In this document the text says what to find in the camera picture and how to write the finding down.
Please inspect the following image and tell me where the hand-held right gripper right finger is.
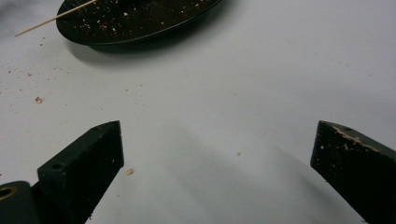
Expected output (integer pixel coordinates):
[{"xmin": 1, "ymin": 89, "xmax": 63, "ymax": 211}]
[{"xmin": 309, "ymin": 119, "xmax": 396, "ymax": 224}]

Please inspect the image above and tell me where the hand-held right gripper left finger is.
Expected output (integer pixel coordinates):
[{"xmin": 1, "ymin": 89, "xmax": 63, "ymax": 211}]
[{"xmin": 36, "ymin": 119, "xmax": 125, "ymax": 224}]

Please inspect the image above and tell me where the wooden skewer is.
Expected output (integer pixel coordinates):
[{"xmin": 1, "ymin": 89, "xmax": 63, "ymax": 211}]
[{"xmin": 14, "ymin": 0, "xmax": 99, "ymax": 38}]

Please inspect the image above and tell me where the black round plate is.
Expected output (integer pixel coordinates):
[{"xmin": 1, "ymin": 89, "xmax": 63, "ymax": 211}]
[{"xmin": 55, "ymin": 0, "xmax": 224, "ymax": 49}]

